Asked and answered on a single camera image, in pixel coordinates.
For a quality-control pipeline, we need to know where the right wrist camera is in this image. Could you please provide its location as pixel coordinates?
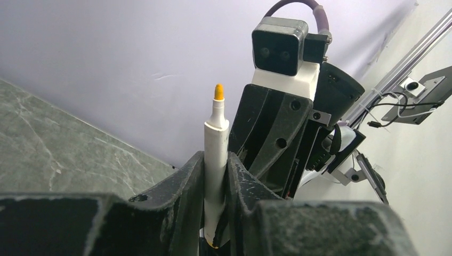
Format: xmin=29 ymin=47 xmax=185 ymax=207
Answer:
xmin=251 ymin=17 xmax=333 ymax=101

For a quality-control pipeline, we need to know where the aluminium frame rail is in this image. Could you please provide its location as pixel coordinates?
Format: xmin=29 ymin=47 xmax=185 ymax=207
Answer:
xmin=342 ymin=10 xmax=451 ymax=128

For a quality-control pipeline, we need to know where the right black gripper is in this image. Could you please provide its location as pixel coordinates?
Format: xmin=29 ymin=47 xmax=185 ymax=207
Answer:
xmin=229 ymin=84 xmax=331 ymax=199

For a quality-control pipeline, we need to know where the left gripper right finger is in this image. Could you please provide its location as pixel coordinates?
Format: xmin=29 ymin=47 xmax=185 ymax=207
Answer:
xmin=226 ymin=153 xmax=417 ymax=255

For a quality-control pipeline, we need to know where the external camera on mount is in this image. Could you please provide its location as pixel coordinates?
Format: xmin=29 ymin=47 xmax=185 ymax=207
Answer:
xmin=381 ymin=66 xmax=451 ymax=125

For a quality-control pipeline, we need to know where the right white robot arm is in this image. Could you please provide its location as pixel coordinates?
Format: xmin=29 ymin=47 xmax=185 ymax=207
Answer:
xmin=229 ymin=62 xmax=388 ymax=204

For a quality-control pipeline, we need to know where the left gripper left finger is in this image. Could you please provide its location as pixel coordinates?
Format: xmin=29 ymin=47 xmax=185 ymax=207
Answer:
xmin=1 ymin=151 xmax=204 ymax=255

